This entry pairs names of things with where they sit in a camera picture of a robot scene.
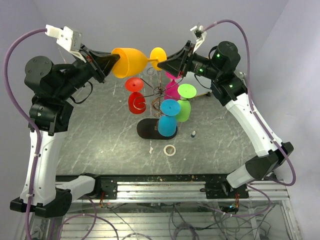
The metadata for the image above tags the clear wine glass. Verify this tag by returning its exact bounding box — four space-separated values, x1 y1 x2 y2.
142 66 158 77

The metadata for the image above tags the metal wine glass rack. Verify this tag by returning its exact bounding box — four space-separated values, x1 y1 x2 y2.
136 77 185 140

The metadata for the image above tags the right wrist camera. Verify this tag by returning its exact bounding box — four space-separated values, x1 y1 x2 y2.
190 25 207 53

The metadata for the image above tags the green wine glass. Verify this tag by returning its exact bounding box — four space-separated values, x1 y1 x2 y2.
175 83 197 123

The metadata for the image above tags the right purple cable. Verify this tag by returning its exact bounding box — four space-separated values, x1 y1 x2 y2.
203 19 298 217

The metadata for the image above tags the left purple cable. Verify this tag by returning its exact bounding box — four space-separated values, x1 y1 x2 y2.
4 27 61 240

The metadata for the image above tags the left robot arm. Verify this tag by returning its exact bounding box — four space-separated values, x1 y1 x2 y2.
10 45 120 219

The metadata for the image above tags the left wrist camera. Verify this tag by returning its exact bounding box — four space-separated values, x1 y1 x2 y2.
45 24 86 62

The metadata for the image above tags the small whiteboard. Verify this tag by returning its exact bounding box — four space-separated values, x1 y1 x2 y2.
195 91 211 98

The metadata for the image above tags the aluminium frame rail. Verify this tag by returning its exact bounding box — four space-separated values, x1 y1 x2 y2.
26 181 291 203

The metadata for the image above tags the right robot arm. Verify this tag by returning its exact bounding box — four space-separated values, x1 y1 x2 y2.
157 41 294 198

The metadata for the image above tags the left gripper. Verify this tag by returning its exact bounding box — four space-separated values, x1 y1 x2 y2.
56 43 121 101

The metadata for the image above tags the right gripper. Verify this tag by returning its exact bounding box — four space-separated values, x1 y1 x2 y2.
157 40 222 81

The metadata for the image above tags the red wine glass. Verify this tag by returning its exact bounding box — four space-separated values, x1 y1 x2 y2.
124 77 146 115

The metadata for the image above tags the masking tape roll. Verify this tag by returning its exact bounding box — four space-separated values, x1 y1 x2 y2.
163 144 177 157

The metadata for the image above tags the purple cable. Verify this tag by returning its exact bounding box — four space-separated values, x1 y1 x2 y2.
203 19 298 217
4 27 61 240

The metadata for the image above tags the blue wine glass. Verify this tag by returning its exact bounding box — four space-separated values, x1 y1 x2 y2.
157 99 181 137

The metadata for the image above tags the orange wine glass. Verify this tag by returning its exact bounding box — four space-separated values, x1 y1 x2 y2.
111 47 167 79

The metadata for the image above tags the pink wine glass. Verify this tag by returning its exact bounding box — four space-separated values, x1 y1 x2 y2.
164 72 181 101

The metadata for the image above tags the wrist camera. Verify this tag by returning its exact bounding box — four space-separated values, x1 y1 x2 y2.
190 25 207 53
45 24 86 62

